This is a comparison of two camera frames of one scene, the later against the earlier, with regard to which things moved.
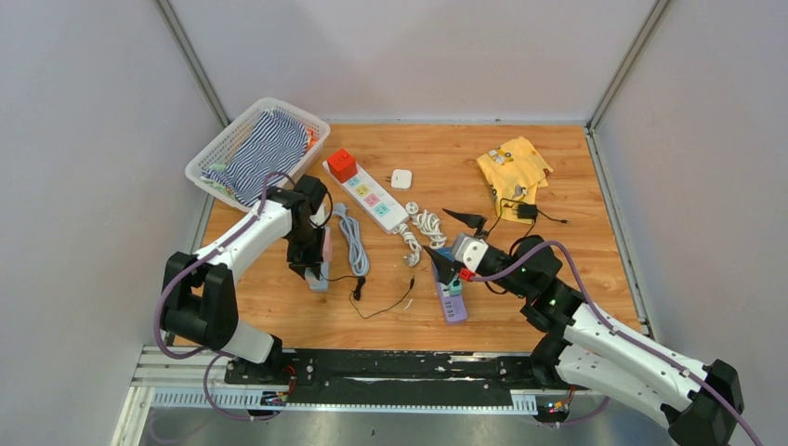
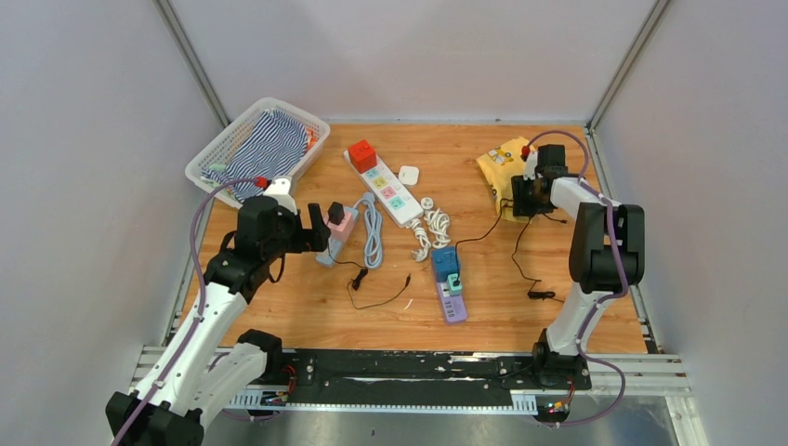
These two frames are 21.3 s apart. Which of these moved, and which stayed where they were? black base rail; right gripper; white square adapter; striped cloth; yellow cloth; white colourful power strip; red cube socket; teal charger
Moved: white colourful power strip; white square adapter; right gripper; red cube socket
Stayed: striped cloth; black base rail; teal charger; yellow cloth
